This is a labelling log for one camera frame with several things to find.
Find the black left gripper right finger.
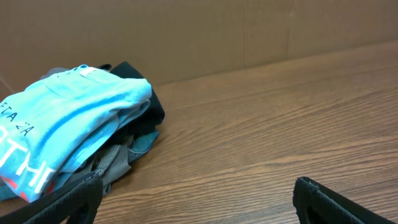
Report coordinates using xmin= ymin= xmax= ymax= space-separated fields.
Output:
xmin=293 ymin=177 xmax=394 ymax=224

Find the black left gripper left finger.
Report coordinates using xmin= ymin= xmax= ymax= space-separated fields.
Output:
xmin=1 ymin=172 xmax=103 ymax=224

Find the light blue printed t-shirt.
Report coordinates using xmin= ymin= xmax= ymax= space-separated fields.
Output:
xmin=1 ymin=65 xmax=152 ymax=202

